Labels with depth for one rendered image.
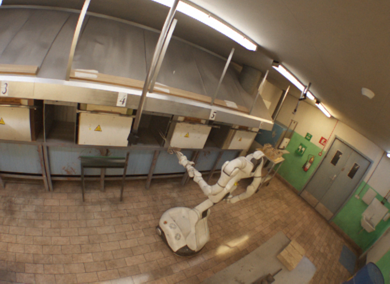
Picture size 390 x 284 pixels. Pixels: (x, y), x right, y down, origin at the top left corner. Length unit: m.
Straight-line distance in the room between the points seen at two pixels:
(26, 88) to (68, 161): 1.20
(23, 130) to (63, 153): 0.65
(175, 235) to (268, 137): 3.62
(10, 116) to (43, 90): 0.62
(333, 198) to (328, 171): 0.78
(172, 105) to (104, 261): 1.98
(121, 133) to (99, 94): 0.62
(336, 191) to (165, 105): 4.86
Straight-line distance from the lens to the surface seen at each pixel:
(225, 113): 2.47
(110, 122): 2.03
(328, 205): 5.54
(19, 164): 2.77
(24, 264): 2.40
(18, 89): 1.87
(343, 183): 5.35
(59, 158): 2.53
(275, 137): 4.75
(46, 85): 1.77
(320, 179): 5.43
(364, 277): 3.36
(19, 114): 2.15
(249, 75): 3.40
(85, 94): 1.72
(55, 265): 2.28
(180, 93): 2.03
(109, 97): 1.74
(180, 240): 2.23
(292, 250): 2.05
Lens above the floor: 2.08
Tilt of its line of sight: 22 degrees down
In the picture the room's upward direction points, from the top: 22 degrees clockwise
